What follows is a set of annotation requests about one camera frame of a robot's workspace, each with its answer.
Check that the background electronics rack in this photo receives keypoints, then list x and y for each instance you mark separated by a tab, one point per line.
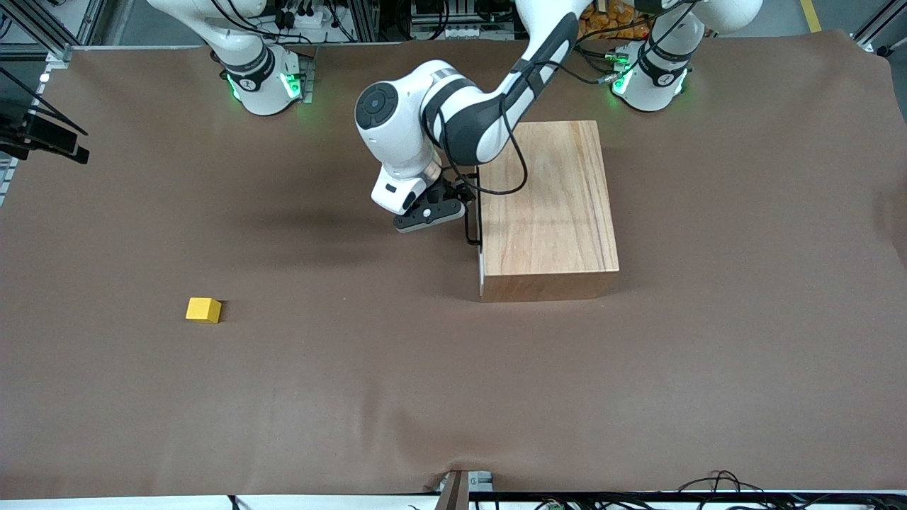
460	32

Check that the brown table cover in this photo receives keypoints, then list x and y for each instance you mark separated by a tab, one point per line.
425	389

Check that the white power strip with plugs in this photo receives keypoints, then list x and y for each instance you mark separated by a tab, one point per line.
305	18

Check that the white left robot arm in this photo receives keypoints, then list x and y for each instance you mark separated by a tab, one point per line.
397	120

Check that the orange object pile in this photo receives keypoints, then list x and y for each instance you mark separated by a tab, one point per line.
609	18

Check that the metal table bracket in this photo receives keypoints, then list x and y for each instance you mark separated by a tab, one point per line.
457	492

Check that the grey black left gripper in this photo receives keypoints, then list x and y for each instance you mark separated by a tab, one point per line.
448	188

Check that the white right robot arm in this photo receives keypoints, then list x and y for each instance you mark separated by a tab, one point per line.
258	85

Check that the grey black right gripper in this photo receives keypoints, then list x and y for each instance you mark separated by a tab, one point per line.
49	134

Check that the aluminium frame profile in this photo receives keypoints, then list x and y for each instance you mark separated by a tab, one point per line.
60	55
875	32

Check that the yellow cube block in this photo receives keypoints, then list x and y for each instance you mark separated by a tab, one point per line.
203	309

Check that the wooden cabinet box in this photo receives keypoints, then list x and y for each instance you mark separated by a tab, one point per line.
545	212

